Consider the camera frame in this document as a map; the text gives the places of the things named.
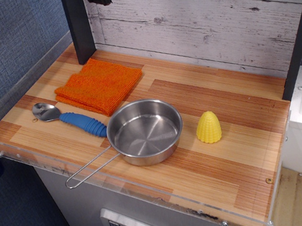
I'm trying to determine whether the yellow ridged toy lemon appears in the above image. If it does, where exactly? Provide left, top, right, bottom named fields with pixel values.
left=196, top=111, right=222, bottom=144

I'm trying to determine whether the stainless steel pot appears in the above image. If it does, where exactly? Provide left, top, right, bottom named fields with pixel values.
left=65, top=99, right=183, bottom=189

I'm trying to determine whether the folded orange cloth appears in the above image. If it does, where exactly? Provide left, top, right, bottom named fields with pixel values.
left=55, top=59, right=142, bottom=117

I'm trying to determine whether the clear acrylic table guard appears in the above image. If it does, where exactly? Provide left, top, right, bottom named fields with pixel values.
left=0, top=44, right=289, bottom=226

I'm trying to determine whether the dark left vertical post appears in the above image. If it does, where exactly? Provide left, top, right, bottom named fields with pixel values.
left=61, top=0, right=96, bottom=65

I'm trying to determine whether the dark vertical post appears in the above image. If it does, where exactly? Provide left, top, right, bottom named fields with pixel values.
left=282, top=11, right=302, bottom=101
left=61, top=0, right=96, bottom=65

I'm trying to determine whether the blue handled metal spoon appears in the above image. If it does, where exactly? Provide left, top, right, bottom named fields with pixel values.
left=32, top=103, right=107, bottom=137

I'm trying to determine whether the dark right vertical post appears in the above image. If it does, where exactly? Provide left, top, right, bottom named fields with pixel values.
left=282, top=11, right=302, bottom=101

